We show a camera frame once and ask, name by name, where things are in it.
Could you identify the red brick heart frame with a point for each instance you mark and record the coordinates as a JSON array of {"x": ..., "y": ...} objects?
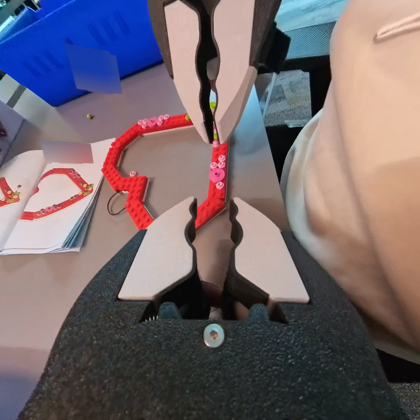
[{"x": 113, "y": 167}]

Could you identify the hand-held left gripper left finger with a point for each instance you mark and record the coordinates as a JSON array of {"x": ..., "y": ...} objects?
[{"x": 160, "y": 256}]

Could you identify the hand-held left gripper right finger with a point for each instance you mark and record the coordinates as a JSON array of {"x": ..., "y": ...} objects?
[{"x": 267, "y": 259}]

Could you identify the group of pink flower studs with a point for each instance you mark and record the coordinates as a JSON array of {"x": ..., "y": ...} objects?
[{"x": 219, "y": 185}]

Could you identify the person's beige sweatshirt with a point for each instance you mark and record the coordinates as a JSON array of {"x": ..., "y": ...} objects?
[{"x": 377, "y": 164}]

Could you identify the person's white undershirt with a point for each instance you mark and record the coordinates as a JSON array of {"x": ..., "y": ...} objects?
[{"x": 302, "y": 183}]

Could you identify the open instruction booklet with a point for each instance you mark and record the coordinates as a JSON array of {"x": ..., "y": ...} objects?
[{"x": 49, "y": 229}]

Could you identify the grey desk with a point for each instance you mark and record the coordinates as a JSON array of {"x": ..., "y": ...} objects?
[{"x": 180, "y": 164}]

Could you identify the blue plastic bin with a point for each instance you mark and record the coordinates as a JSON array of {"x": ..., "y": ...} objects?
[{"x": 39, "y": 49}]

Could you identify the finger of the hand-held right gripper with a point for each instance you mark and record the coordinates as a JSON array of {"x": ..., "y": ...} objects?
[
  {"x": 234, "y": 65},
  {"x": 183, "y": 65}
]

